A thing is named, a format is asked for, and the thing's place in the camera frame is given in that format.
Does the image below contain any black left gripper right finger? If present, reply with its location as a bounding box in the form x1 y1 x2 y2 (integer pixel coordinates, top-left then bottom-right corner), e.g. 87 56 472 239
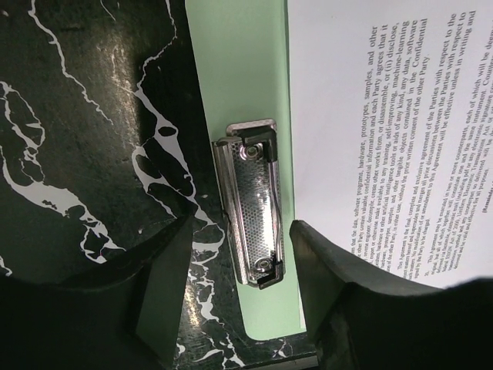
290 220 492 369

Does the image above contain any green clipboard folder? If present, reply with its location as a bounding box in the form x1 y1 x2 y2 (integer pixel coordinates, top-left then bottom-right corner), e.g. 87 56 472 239
186 1 305 341

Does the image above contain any printed white paper sheet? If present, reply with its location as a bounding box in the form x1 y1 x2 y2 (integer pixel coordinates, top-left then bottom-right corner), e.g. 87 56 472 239
287 1 492 288

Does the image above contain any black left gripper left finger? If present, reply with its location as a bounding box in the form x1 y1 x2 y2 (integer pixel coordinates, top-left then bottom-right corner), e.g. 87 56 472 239
1 217 193 369

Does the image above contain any black marble pattern mat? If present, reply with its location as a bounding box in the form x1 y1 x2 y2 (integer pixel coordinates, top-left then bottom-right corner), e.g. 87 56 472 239
1 1 314 369

